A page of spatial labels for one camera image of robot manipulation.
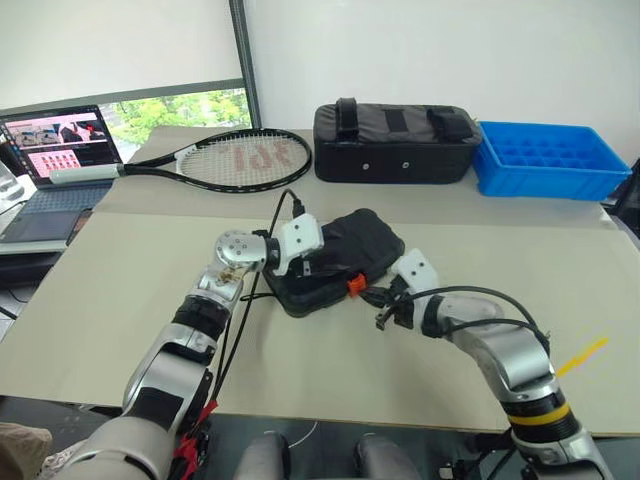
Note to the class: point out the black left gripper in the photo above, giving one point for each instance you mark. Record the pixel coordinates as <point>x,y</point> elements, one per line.
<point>303,269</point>

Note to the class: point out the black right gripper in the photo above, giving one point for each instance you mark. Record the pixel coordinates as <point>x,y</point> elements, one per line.
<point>400,307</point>

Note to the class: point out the small black pouch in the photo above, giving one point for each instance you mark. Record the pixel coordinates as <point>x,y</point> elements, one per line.
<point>360,240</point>

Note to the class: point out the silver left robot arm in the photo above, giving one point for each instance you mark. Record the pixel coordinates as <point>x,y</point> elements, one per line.
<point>165,360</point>

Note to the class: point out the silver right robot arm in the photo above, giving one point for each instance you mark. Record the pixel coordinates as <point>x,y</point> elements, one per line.
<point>505,350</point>

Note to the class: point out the black and white tennis racket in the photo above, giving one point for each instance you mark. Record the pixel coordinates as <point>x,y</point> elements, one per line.
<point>250,160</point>

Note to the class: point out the black fabric carry case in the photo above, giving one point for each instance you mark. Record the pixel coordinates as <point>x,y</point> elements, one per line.
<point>395,145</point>

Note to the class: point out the blue plastic compartment crate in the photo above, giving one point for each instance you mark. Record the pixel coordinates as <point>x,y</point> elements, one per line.
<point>550,170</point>

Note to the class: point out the black object at table edge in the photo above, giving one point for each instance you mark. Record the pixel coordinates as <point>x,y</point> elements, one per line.
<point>627,200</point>

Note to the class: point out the open grey laptop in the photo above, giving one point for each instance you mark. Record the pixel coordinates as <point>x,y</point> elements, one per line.
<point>55,150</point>

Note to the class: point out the brown fabric bundle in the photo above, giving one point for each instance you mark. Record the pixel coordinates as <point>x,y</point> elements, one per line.
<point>20,447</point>

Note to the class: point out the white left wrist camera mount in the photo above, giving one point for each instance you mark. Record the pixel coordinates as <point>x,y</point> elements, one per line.
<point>300,237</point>

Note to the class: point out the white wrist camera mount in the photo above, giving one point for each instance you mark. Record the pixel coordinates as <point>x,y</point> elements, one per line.
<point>416,270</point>
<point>300,237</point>

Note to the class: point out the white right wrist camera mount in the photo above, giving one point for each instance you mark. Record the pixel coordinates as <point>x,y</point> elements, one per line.
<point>416,270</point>

